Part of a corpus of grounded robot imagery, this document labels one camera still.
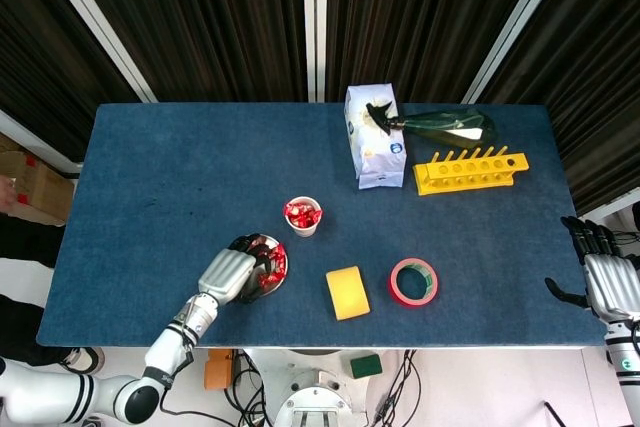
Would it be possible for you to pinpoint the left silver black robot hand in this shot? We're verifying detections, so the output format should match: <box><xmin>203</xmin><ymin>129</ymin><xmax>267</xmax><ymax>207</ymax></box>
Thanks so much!
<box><xmin>197</xmin><ymin>233</ymin><xmax>275</xmax><ymax>306</ymax></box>

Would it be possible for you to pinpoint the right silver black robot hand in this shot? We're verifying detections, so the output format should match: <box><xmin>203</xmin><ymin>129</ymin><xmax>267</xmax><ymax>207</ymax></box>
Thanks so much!
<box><xmin>544</xmin><ymin>215</ymin><xmax>640</xmax><ymax>322</ymax></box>

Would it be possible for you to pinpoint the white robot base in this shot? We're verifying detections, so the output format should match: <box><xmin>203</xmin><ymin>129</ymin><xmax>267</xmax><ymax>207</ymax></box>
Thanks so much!
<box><xmin>242</xmin><ymin>346</ymin><xmax>381</xmax><ymax>427</ymax></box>

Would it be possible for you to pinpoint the metal dish with candies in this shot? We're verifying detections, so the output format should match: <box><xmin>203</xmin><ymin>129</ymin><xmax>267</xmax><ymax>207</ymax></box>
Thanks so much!
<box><xmin>239</xmin><ymin>233</ymin><xmax>291</xmax><ymax>301</ymax></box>

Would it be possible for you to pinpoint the white paper cup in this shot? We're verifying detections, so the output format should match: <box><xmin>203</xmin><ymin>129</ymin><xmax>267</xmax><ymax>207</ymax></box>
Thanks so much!
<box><xmin>283</xmin><ymin>195</ymin><xmax>324</xmax><ymax>238</ymax></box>

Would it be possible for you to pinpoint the orange box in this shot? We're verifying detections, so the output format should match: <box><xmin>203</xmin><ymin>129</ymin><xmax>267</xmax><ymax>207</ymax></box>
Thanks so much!
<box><xmin>203</xmin><ymin>348</ymin><xmax>236</xmax><ymax>392</ymax></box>

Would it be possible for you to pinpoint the yellow sponge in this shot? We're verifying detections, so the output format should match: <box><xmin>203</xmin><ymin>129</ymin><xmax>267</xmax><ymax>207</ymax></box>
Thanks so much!
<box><xmin>325</xmin><ymin>265</ymin><xmax>372</xmax><ymax>322</ymax></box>

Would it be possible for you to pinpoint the blue felt table cloth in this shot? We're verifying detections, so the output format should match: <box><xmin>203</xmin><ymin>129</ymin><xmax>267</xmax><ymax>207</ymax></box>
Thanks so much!
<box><xmin>35</xmin><ymin>102</ymin><xmax>611</xmax><ymax>350</ymax></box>

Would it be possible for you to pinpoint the black rod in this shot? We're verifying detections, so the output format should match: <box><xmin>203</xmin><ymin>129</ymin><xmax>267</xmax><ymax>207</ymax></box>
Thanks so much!
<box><xmin>543</xmin><ymin>400</ymin><xmax>566</xmax><ymax>427</ymax></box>

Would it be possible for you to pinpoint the green foam block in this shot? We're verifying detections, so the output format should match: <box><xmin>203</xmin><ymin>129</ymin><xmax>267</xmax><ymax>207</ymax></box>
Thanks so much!
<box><xmin>349</xmin><ymin>353</ymin><xmax>384</xmax><ymax>380</ymax></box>

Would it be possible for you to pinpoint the red tape roll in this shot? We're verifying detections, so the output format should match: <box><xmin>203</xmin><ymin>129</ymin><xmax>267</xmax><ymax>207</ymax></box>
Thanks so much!
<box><xmin>389</xmin><ymin>257</ymin><xmax>440</xmax><ymax>307</ymax></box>

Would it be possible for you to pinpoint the yellow test tube rack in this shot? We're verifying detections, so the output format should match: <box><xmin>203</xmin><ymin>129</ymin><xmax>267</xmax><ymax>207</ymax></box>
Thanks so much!
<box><xmin>412</xmin><ymin>145</ymin><xmax>530</xmax><ymax>197</ymax></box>

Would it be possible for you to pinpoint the white blue tissue pack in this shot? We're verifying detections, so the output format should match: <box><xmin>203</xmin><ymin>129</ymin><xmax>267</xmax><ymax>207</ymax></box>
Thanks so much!
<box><xmin>343</xmin><ymin>82</ymin><xmax>406</xmax><ymax>191</ymax></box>

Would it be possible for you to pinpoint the flat cardboard box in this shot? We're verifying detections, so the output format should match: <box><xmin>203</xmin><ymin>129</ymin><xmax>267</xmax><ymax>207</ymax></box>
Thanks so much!
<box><xmin>9</xmin><ymin>204</ymin><xmax>67</xmax><ymax>227</ymax></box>

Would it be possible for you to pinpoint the cardboard box with red tape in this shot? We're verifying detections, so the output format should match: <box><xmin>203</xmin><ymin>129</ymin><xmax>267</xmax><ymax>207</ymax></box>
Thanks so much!
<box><xmin>12</xmin><ymin>149</ymin><xmax>76</xmax><ymax>223</ymax></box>

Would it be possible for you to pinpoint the person in black trousers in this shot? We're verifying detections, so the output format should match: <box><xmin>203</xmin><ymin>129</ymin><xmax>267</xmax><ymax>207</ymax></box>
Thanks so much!
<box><xmin>0</xmin><ymin>175</ymin><xmax>107</xmax><ymax>374</ymax></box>

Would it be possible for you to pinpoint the black pleated curtain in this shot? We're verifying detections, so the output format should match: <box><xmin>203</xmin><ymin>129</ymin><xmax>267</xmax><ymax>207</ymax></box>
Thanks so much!
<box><xmin>324</xmin><ymin>0</ymin><xmax>551</xmax><ymax>104</ymax></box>
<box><xmin>59</xmin><ymin>0</ymin><xmax>307</xmax><ymax>103</ymax></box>
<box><xmin>477</xmin><ymin>0</ymin><xmax>640</xmax><ymax>216</ymax></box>
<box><xmin>0</xmin><ymin>0</ymin><xmax>144</xmax><ymax>161</ymax></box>

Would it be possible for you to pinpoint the white frame rail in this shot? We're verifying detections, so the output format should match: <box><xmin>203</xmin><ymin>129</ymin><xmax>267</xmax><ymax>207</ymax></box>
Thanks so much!
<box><xmin>0</xmin><ymin>109</ymin><xmax>84</xmax><ymax>179</ymax></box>
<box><xmin>574</xmin><ymin>186</ymin><xmax>640</xmax><ymax>221</ymax></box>

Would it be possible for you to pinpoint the black cable bundle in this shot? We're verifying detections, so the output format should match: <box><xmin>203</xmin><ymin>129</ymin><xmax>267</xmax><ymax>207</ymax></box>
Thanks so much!
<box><xmin>222</xmin><ymin>350</ymin><xmax>275</xmax><ymax>427</ymax></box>
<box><xmin>368</xmin><ymin>349</ymin><xmax>422</xmax><ymax>427</ymax></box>

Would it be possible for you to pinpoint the white frame post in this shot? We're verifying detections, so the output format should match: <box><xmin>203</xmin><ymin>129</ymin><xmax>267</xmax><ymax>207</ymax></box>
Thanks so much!
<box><xmin>302</xmin><ymin>0</ymin><xmax>329</xmax><ymax>103</ymax></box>
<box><xmin>30</xmin><ymin>0</ymin><xmax>160</xmax><ymax>104</ymax></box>
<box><xmin>462</xmin><ymin>0</ymin><xmax>579</xmax><ymax>104</ymax></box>

